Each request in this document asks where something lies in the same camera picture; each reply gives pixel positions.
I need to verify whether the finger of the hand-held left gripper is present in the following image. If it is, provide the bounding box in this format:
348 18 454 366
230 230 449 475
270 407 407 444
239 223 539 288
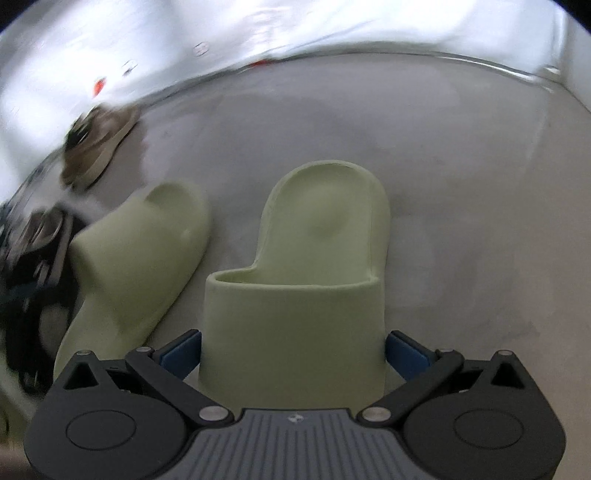
0 258 86 393

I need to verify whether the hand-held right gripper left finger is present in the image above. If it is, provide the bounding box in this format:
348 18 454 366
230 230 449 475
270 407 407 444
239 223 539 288
58 329 234 424

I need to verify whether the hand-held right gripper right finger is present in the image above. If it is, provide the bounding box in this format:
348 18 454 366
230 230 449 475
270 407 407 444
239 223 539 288
361 330 534 423

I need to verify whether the light green slide sandal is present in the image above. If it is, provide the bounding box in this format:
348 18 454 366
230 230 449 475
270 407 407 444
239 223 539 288
198 159 392 411
53 181 213 380

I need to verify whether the beige sneaker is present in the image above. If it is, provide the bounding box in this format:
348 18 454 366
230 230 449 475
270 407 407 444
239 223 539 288
61 105 140 191

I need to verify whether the white printed curtain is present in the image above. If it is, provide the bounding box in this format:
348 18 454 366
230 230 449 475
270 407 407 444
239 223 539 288
0 0 573 208

